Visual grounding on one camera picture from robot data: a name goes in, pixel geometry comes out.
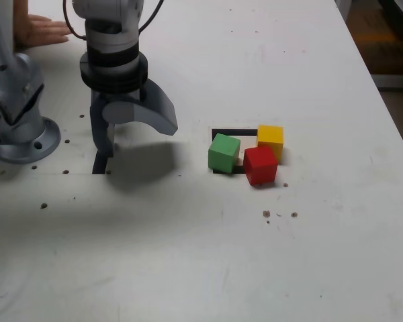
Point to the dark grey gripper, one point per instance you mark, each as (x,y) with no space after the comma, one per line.
(121,97)

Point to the green cube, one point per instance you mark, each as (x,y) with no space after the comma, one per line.
(223,154)

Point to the red cube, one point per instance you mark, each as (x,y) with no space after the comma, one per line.
(260,166)

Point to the yellow cube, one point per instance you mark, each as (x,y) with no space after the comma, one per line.
(270,137)

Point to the person's forearm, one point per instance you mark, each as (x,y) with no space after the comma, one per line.
(21,7)

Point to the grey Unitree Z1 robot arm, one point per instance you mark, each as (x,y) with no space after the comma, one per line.
(13,110)

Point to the black tape square outline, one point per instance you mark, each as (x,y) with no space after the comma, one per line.
(235,131)

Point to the person's hand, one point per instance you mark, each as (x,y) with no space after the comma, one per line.
(37,33)

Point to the black tape strip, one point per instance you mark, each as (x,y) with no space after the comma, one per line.
(99,166)

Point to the brown wooden cabinet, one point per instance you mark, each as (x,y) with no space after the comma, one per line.
(389,50)

